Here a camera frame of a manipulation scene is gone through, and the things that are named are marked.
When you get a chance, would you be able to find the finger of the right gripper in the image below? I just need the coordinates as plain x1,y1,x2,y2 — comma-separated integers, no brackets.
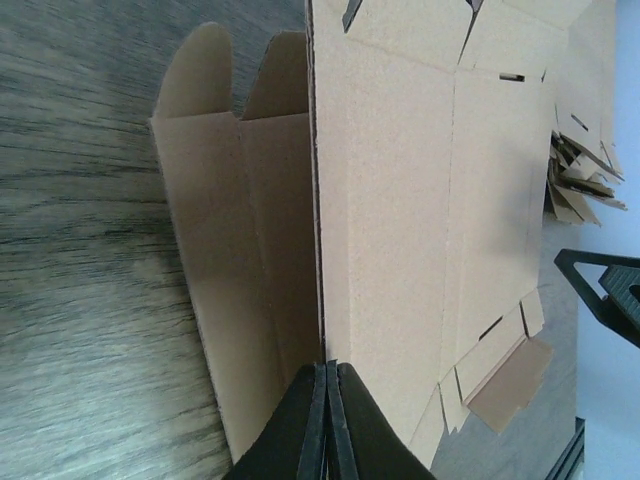
554,249,639,347

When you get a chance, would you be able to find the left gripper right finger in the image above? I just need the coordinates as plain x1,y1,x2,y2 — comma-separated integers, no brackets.
327,361,433,479

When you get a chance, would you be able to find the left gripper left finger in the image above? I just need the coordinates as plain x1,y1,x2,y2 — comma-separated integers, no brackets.
230,364,327,479

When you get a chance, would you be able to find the cardboard box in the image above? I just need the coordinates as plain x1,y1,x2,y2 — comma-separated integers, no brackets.
150,1,587,464

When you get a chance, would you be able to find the stack of flat cardboard blanks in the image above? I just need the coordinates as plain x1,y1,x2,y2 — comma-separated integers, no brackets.
546,1,627,225

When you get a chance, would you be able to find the black aluminium frame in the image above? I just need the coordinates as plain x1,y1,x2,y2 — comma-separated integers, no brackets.
539,414,586,480

